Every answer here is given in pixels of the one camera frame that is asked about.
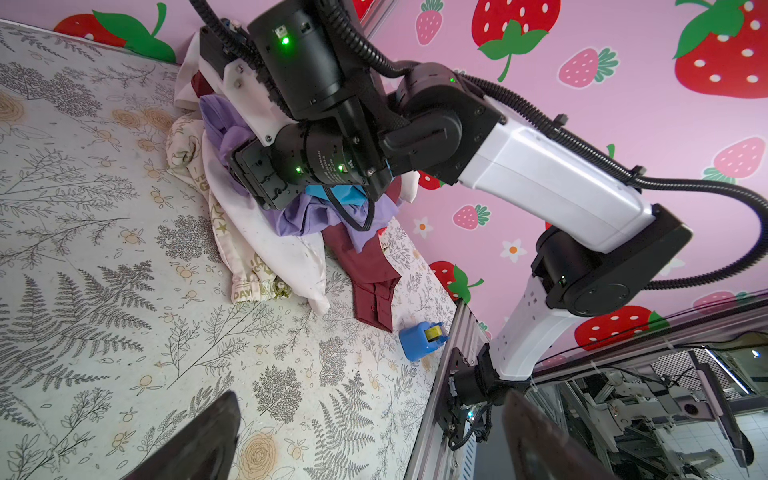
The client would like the lavender purple cloth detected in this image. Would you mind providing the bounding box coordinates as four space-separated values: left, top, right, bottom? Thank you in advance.
199 95 399 253

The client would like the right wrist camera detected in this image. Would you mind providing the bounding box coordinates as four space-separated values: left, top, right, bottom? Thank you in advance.
198 26 294 146

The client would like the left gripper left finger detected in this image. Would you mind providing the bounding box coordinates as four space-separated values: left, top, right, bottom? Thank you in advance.
124 390 241 480

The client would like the maroon cloth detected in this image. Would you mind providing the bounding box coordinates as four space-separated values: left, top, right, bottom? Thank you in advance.
190 73 402 332

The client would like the teal blue cloth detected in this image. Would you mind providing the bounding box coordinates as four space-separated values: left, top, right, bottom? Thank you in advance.
304 185 367 206

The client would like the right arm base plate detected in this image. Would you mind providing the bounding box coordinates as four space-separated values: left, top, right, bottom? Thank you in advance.
437 344 500 451

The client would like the blue tape dispenser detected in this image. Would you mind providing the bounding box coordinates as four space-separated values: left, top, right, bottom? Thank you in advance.
398 322 449 362

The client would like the white cloth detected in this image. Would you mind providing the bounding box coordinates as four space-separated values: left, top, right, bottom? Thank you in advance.
173 29 421 317

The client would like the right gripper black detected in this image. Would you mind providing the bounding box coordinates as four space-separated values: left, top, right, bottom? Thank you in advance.
227 122 312 210

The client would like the cream printed cloth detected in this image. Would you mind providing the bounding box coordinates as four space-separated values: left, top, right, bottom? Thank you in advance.
166 113 292 303

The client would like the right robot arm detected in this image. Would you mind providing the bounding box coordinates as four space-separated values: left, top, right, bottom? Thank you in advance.
193 1 767 449

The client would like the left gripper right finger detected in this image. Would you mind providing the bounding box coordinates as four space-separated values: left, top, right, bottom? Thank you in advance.
502 390 616 480

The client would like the aluminium frame rail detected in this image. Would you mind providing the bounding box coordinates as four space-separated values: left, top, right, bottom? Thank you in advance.
404 302 487 479

